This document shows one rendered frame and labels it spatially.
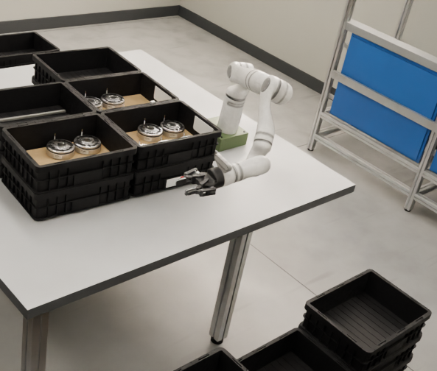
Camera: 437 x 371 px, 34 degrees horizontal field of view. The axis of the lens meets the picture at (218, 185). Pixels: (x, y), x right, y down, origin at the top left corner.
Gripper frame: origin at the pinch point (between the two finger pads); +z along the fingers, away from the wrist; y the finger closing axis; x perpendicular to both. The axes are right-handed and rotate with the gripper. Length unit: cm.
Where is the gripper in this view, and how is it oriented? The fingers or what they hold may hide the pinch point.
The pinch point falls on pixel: (184, 186)
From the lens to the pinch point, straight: 242.4
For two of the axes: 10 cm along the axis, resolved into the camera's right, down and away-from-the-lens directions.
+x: 1.2, -8.0, -5.9
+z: -8.3, 2.4, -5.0
